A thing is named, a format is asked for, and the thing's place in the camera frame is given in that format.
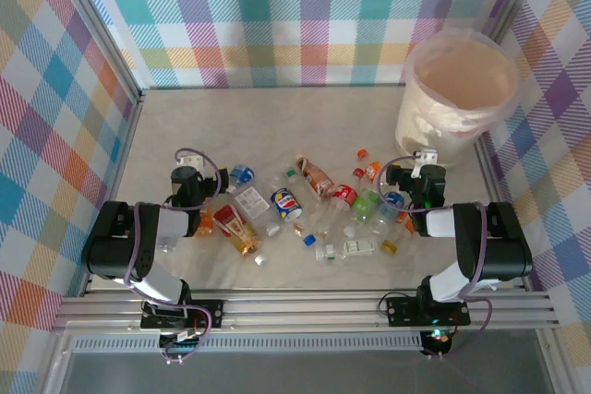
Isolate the blue label clear bottle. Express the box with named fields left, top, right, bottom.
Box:
left=380, top=190, right=406, bottom=218

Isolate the orange label clear bottle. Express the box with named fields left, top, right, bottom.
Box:
left=392, top=209, right=416, bottom=242

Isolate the small orange bottle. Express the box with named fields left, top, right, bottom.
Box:
left=196, top=208, right=217, bottom=239

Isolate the small blue label bottle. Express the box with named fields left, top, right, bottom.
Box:
left=228, top=162, right=258, bottom=188

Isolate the cream round bin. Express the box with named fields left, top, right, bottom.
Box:
left=394, top=27, right=523, bottom=172

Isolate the red label tea bottle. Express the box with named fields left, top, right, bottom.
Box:
left=212, top=204, right=270, bottom=267

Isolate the crushed clear bottle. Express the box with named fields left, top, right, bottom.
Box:
left=367, top=211, right=392, bottom=234

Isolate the green label bottle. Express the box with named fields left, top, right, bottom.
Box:
left=350, top=188, right=382, bottom=224

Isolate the clear bottle white label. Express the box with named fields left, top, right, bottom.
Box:
left=226, top=183, right=283, bottom=237

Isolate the small clear bottle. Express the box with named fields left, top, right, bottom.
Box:
left=156, top=234, right=179, bottom=255

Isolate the square clear green-white label bottle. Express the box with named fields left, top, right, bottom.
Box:
left=315, top=236, right=380, bottom=266

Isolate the blue Pepsi label bottle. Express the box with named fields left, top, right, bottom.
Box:
left=270, top=172, right=306, bottom=223

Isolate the clear bottle green cap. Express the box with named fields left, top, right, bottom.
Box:
left=284, top=166, right=325, bottom=215

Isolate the translucent plastic bin liner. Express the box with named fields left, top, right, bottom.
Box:
left=405, top=27, right=523, bottom=139

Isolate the red Coca-Cola label bottle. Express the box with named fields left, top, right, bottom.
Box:
left=316, top=167, right=367, bottom=238

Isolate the brown label drink bottle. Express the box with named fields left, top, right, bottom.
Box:
left=295, top=153, right=337, bottom=201

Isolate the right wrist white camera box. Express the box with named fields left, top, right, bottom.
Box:
left=410, top=148, right=439, bottom=178

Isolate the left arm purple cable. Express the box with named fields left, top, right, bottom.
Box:
left=123, top=147, right=232, bottom=364

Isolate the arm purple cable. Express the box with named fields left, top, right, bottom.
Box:
left=377, top=157, right=494, bottom=358
left=123, top=147, right=232, bottom=364

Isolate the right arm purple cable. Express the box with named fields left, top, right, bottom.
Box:
left=377, top=157, right=494, bottom=358

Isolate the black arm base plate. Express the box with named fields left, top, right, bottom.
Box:
left=140, top=299, right=225, bottom=329
left=385, top=294, right=472, bottom=327

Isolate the small electronics board with wires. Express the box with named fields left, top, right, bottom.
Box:
left=159, top=328, right=207, bottom=365
left=423, top=327, right=452, bottom=358

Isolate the aluminium front rail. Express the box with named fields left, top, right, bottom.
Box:
left=50, top=290, right=562, bottom=338

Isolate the slotted grey cable duct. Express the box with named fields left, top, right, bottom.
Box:
left=72, top=337, right=425, bottom=352

